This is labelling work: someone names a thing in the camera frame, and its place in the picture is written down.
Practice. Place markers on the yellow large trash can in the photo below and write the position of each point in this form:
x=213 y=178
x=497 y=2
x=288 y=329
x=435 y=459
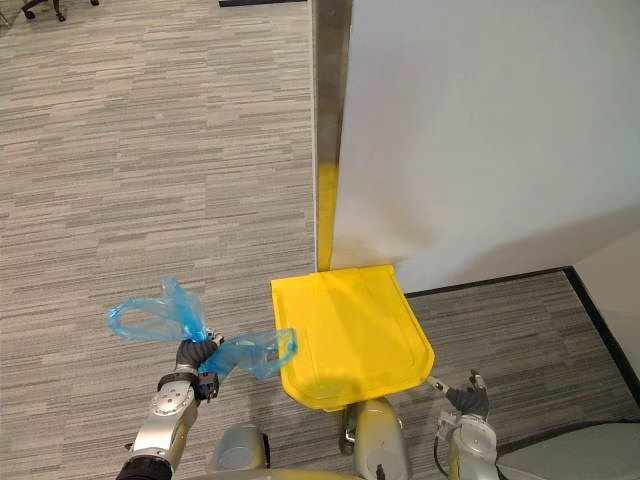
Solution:
x=350 y=335

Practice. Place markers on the blue plastic rubbish bag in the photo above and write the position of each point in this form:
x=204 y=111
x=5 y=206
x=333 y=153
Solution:
x=235 y=352

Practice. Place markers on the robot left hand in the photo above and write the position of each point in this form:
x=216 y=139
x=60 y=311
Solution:
x=192 y=352

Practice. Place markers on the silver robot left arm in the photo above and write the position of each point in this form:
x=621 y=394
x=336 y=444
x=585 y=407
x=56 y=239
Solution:
x=162 y=422

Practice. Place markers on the silver robot left leg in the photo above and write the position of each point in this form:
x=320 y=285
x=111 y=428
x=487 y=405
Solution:
x=242 y=450

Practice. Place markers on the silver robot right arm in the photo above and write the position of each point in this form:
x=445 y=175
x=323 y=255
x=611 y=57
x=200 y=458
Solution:
x=467 y=445

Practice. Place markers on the silver robot leg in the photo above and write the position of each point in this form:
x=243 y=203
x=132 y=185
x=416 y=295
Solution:
x=242 y=450
x=375 y=435

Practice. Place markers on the silver robot right leg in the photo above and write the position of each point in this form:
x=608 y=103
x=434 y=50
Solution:
x=375 y=435

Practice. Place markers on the black office chair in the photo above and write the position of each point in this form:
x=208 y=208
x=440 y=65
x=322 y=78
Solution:
x=42 y=7

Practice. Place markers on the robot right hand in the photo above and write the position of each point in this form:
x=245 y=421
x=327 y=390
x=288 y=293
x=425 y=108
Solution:
x=467 y=397

